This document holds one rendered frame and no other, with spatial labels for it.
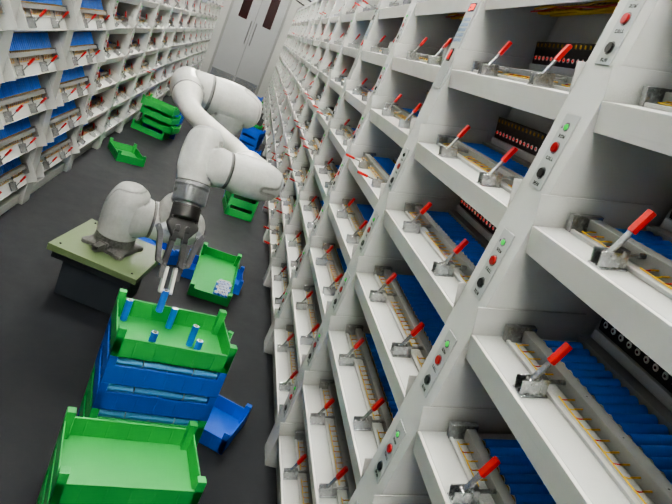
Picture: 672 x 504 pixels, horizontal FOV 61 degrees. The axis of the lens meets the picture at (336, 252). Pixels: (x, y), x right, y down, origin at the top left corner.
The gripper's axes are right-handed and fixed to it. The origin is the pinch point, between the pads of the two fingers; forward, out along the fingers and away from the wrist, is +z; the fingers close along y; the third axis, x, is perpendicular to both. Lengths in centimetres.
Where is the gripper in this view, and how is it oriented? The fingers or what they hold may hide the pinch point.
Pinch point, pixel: (168, 280)
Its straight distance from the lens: 153.7
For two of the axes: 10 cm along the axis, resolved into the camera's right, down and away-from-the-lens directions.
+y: -8.6, -2.4, -4.4
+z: -2.3, 9.7, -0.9
